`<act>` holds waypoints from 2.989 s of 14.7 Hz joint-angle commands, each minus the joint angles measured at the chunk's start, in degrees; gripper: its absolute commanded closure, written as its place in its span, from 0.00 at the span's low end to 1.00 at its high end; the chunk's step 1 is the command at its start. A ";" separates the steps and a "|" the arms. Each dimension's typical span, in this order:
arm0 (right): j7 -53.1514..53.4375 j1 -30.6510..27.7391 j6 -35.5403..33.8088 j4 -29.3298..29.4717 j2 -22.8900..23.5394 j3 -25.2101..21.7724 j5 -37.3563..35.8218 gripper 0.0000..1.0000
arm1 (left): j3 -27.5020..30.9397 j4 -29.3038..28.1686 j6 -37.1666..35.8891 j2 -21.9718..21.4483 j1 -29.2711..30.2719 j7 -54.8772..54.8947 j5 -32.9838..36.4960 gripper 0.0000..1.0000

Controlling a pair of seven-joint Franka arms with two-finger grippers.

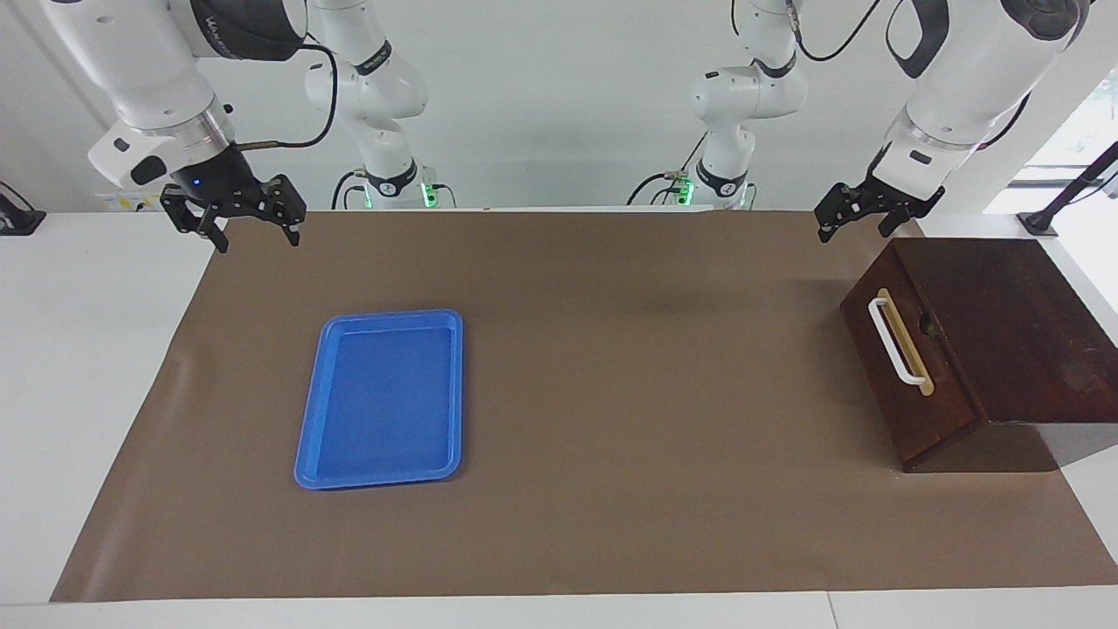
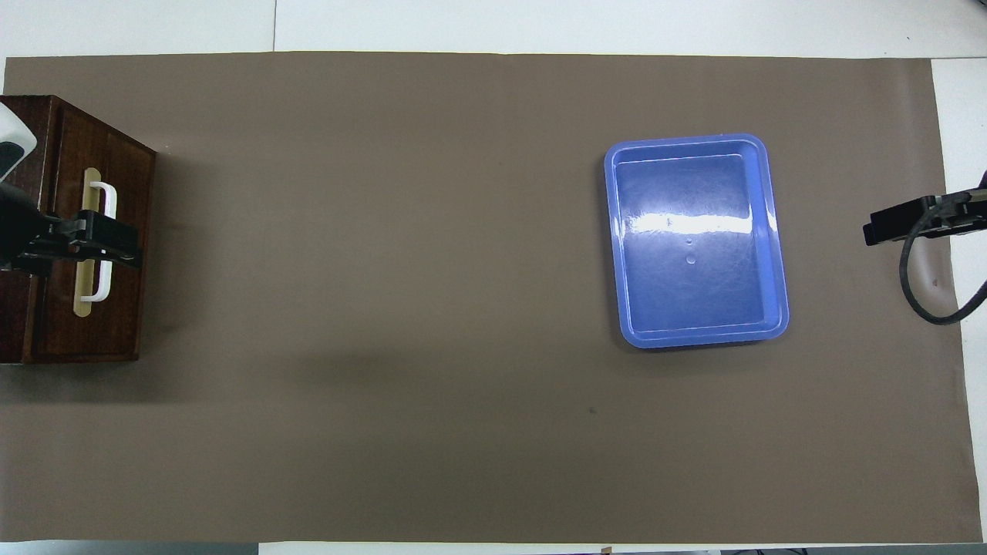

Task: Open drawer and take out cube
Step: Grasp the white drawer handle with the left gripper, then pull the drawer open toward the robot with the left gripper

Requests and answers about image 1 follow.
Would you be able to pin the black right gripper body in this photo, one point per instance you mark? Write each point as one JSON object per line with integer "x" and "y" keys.
{"x": 218, "y": 179}

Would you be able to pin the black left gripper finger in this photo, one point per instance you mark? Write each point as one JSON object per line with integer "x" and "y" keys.
{"x": 843, "y": 205}
{"x": 897, "y": 218}

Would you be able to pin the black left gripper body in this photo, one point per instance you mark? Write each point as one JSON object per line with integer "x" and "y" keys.
{"x": 904, "y": 196}

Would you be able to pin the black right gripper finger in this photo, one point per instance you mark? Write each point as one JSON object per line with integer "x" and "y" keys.
{"x": 210, "y": 225}
{"x": 290, "y": 205}

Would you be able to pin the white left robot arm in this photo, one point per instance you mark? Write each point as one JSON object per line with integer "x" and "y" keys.
{"x": 969, "y": 70}

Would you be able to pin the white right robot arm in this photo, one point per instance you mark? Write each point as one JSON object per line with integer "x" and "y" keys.
{"x": 148, "y": 61}

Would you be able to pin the dark brown wooden cabinet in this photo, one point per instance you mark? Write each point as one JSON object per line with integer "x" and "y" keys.
{"x": 1031, "y": 332}

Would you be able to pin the black table clamp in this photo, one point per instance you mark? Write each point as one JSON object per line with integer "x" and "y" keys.
{"x": 17, "y": 218}

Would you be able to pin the blue plastic tray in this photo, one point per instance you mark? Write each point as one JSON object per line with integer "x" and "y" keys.
{"x": 384, "y": 402}

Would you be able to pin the brown table mat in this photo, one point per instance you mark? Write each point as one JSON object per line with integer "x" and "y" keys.
{"x": 611, "y": 437}

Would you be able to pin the white wall socket box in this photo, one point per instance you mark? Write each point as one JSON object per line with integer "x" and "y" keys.
{"x": 122, "y": 203}

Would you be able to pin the black camera stand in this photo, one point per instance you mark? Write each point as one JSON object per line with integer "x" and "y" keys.
{"x": 1070, "y": 188}

